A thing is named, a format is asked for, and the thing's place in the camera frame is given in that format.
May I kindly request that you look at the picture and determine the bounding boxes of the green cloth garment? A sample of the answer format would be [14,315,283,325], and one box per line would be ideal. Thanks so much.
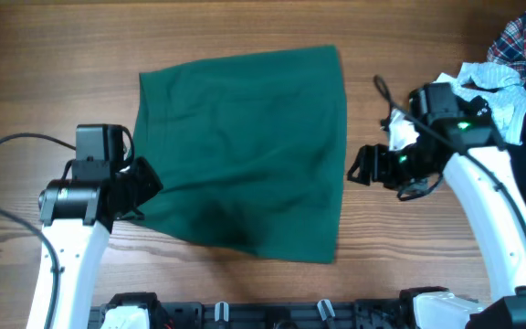
[133,46,347,263]

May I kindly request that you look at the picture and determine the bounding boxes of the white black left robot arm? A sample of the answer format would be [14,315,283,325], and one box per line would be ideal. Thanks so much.
[26,157,163,328]

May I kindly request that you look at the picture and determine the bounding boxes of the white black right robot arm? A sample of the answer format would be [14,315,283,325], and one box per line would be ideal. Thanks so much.
[347,120,526,328]

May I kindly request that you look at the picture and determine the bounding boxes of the white light-blue striped shirt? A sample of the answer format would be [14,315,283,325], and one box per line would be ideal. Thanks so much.
[434,62,526,145]

